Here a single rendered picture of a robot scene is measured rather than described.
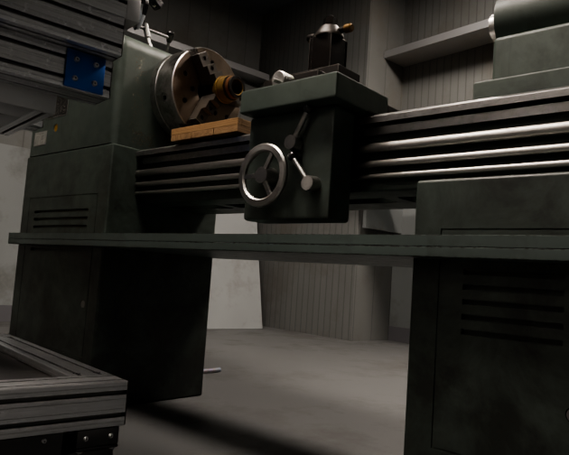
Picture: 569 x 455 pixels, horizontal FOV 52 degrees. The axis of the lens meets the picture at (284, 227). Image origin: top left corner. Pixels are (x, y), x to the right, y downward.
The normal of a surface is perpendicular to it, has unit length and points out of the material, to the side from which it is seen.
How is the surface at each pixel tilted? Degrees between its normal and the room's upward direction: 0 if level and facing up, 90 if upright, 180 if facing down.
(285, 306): 90
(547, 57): 90
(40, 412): 90
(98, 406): 90
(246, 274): 79
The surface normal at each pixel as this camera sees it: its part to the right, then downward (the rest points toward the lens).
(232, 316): 0.65, -0.22
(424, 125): -0.65, -0.11
